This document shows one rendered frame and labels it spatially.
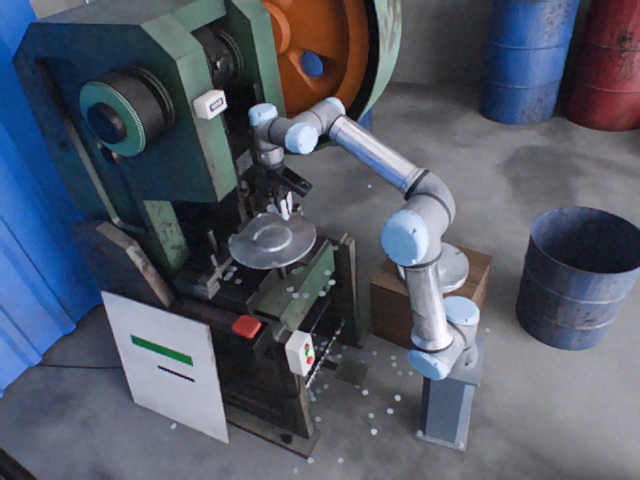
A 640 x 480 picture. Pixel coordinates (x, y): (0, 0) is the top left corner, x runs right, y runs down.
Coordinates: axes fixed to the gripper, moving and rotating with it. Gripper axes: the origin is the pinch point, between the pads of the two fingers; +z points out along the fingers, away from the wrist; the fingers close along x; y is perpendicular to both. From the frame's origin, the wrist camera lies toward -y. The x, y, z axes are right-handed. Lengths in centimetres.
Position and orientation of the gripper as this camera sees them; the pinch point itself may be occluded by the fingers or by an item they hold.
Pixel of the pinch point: (287, 216)
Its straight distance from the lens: 140.6
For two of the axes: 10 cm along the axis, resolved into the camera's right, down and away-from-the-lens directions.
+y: -8.9, -2.1, 3.9
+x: -4.4, 6.1, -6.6
